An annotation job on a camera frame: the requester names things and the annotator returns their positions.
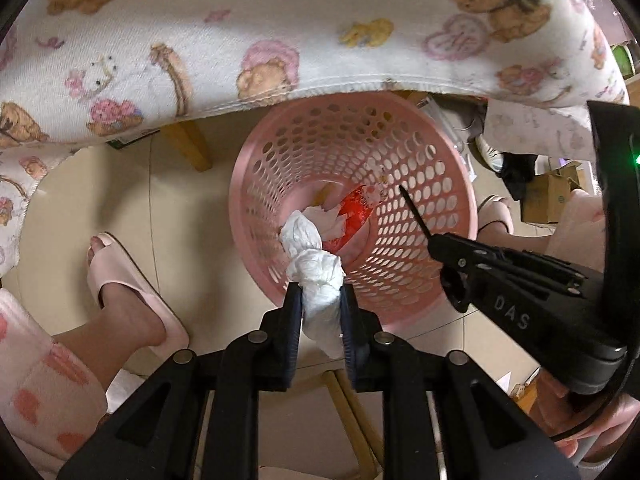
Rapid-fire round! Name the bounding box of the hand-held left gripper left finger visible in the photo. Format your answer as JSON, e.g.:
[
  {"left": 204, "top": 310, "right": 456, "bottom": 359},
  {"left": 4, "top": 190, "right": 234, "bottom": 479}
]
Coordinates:
[{"left": 57, "top": 281, "right": 304, "bottom": 480}]

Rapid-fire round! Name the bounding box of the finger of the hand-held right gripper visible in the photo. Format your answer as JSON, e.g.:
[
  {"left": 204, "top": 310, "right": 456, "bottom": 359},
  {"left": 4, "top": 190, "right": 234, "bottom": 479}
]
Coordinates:
[
  {"left": 456, "top": 259, "right": 582, "bottom": 291},
  {"left": 431, "top": 232, "right": 602, "bottom": 282}
]

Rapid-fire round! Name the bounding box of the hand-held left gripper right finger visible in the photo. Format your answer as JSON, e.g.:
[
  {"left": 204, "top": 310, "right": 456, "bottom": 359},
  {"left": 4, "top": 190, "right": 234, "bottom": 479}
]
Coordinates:
[{"left": 339, "top": 284, "right": 581, "bottom": 480}]

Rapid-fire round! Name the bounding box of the white tissue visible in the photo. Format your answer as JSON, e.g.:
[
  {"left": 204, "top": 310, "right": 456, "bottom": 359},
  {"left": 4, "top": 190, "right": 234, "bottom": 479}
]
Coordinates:
[{"left": 278, "top": 209, "right": 347, "bottom": 359}]

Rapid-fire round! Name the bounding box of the pink plastic basket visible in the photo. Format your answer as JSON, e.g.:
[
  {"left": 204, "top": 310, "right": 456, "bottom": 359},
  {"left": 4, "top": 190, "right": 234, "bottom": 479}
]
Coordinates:
[{"left": 229, "top": 91, "right": 479, "bottom": 324}]

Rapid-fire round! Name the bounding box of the red snack wrapper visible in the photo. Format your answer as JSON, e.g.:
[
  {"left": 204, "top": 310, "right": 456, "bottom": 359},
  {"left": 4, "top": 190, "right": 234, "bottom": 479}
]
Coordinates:
[{"left": 322, "top": 186, "right": 387, "bottom": 254}]

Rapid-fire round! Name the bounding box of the person's right hand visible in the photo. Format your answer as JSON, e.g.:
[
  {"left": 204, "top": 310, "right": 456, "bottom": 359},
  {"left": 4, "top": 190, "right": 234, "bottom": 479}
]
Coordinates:
[{"left": 554, "top": 390, "right": 640, "bottom": 462}]

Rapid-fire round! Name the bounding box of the right pink slipper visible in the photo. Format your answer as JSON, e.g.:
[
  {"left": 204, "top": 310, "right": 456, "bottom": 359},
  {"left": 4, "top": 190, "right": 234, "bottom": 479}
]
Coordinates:
[{"left": 476, "top": 195, "right": 514, "bottom": 235}]

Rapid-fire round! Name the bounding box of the pink slipper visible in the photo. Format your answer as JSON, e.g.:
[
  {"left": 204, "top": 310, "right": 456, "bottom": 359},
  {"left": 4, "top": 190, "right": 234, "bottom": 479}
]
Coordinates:
[
  {"left": 86, "top": 232, "right": 190, "bottom": 359},
  {"left": 476, "top": 195, "right": 514, "bottom": 235}
]

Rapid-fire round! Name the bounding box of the small cardboard box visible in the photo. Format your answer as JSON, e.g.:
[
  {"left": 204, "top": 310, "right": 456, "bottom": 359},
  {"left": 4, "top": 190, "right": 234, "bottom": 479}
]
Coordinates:
[{"left": 520, "top": 169, "right": 575, "bottom": 224}]

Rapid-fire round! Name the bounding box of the person's right leg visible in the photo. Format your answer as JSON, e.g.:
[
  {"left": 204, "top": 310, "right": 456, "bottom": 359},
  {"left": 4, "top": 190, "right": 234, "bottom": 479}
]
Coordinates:
[{"left": 477, "top": 188, "right": 609, "bottom": 267}]

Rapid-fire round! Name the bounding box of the person's leg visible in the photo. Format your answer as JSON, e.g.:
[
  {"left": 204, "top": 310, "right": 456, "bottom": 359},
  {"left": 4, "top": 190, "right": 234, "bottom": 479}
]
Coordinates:
[
  {"left": 0, "top": 239, "right": 170, "bottom": 477},
  {"left": 477, "top": 188, "right": 609, "bottom": 267}
]

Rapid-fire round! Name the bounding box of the black bag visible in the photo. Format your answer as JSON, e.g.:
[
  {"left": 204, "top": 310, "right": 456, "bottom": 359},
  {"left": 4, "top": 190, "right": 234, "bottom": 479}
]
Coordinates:
[{"left": 499, "top": 151, "right": 540, "bottom": 202}]

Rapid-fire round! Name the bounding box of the black white sneaker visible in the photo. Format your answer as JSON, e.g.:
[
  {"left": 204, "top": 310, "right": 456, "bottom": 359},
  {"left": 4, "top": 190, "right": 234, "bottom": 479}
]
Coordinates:
[{"left": 474, "top": 132, "right": 507, "bottom": 172}]

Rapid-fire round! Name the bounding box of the left pink slipper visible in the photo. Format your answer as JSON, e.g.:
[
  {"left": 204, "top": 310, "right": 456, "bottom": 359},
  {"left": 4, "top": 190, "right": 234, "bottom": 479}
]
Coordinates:
[{"left": 86, "top": 232, "right": 190, "bottom": 359}]

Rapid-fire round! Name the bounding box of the wooden table leg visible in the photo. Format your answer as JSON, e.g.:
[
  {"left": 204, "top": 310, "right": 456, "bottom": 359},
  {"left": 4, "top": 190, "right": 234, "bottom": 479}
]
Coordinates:
[{"left": 161, "top": 119, "right": 214, "bottom": 172}]

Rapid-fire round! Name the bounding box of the person's left leg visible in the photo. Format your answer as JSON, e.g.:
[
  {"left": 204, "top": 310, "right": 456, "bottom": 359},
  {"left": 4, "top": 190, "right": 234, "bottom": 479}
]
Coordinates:
[{"left": 0, "top": 239, "right": 170, "bottom": 477}]

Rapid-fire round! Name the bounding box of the bear printed blanket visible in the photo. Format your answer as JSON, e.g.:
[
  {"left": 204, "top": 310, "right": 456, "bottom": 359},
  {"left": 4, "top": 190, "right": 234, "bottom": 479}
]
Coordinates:
[{"left": 0, "top": 0, "right": 632, "bottom": 282}]

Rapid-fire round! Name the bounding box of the wooden stool frame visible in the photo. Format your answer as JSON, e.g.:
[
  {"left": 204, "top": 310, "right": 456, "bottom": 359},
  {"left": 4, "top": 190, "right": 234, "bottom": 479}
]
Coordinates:
[{"left": 295, "top": 369, "right": 383, "bottom": 480}]

